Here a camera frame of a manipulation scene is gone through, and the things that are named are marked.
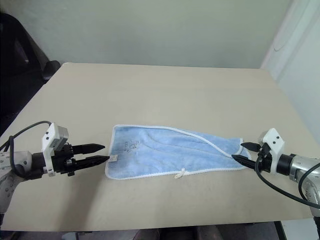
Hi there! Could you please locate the black table leg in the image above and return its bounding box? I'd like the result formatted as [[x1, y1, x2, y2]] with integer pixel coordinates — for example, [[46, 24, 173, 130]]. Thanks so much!
[[274, 220, 286, 240]]

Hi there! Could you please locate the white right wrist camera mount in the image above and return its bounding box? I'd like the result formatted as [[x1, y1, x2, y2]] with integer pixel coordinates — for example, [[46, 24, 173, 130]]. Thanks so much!
[[258, 127, 286, 176]]

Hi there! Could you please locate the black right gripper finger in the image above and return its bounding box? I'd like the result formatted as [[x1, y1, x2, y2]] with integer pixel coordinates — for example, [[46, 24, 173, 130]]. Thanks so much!
[[240, 141, 262, 153], [231, 154, 258, 171]]

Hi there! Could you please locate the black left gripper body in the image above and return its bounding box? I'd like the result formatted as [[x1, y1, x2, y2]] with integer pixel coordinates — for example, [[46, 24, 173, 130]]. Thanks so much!
[[51, 143, 77, 177]]

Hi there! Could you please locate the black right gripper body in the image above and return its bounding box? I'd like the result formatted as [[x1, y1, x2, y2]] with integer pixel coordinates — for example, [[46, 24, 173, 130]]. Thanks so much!
[[254, 143, 275, 174]]

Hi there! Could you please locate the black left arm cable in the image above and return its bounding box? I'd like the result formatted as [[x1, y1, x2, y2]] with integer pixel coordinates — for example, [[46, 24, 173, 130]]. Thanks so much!
[[0, 120, 52, 176]]

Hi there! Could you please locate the black office chair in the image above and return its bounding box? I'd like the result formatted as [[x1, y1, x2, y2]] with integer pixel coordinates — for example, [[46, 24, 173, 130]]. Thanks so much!
[[0, 12, 62, 138]]

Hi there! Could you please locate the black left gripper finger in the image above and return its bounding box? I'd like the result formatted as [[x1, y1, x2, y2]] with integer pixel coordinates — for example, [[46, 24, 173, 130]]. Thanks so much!
[[65, 155, 111, 173], [72, 143, 106, 155]]

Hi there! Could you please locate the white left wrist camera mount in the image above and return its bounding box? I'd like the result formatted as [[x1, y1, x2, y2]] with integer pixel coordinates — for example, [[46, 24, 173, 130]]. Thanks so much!
[[41, 122, 70, 177]]

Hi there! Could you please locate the light blue towel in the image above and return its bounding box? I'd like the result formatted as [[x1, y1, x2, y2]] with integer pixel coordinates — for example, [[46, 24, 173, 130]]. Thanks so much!
[[104, 124, 252, 181]]

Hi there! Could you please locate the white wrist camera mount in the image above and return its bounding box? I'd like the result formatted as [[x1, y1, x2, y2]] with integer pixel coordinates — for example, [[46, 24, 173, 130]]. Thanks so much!
[[258, 127, 286, 176], [41, 122, 70, 177]]

